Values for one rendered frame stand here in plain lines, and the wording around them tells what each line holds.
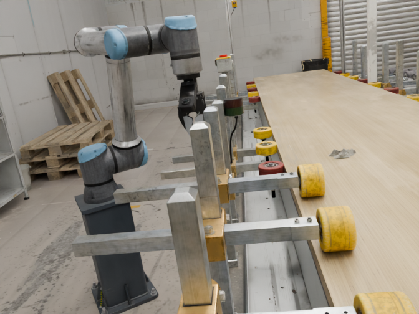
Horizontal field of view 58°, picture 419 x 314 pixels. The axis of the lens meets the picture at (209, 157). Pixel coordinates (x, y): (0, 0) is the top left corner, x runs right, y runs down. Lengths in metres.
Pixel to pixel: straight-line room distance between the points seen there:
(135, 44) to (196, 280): 0.85
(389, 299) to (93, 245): 0.51
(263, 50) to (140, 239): 8.46
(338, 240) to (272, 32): 8.49
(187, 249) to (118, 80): 1.41
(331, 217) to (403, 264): 0.13
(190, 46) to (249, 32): 7.92
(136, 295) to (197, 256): 1.77
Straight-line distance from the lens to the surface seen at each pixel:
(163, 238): 0.73
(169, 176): 1.49
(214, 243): 0.68
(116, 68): 1.81
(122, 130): 1.93
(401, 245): 0.78
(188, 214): 0.46
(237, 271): 1.07
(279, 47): 9.11
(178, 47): 1.14
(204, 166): 0.70
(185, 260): 0.49
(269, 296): 1.11
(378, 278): 0.69
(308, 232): 0.71
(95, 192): 1.99
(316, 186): 0.93
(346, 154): 1.25
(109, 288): 2.17
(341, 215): 0.71
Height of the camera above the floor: 1.29
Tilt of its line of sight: 16 degrees down
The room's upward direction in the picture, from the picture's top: 8 degrees counter-clockwise
